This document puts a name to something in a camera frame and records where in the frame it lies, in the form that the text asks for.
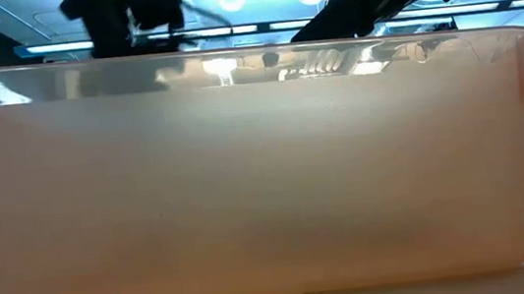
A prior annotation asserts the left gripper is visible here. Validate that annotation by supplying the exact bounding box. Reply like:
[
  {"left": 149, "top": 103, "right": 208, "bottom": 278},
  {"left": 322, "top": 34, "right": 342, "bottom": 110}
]
[{"left": 58, "top": 0, "right": 189, "bottom": 65}]

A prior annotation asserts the black overhead beam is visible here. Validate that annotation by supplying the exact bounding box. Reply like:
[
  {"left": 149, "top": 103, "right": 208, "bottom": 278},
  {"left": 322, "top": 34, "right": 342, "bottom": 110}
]
[{"left": 15, "top": 0, "right": 524, "bottom": 67}]

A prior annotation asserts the orange plastic bin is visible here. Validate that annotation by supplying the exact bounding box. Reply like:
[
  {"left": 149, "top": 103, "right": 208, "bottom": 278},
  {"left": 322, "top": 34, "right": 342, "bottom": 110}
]
[{"left": 0, "top": 5, "right": 524, "bottom": 294}]

